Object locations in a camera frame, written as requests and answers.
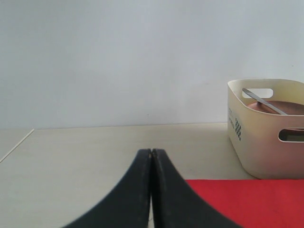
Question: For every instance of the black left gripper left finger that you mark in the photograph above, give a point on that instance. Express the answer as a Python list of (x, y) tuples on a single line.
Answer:
[(127, 205)]

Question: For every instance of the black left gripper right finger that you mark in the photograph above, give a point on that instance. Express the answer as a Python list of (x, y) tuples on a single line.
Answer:
[(175, 204)]

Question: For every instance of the red table cloth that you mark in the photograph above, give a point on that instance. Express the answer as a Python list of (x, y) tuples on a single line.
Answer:
[(255, 203)]

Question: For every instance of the cream plastic storage bin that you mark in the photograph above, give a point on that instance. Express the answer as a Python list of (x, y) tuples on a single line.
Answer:
[(255, 135)]

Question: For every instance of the silver metal knife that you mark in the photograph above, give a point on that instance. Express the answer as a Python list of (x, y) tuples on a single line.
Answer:
[(262, 101)]

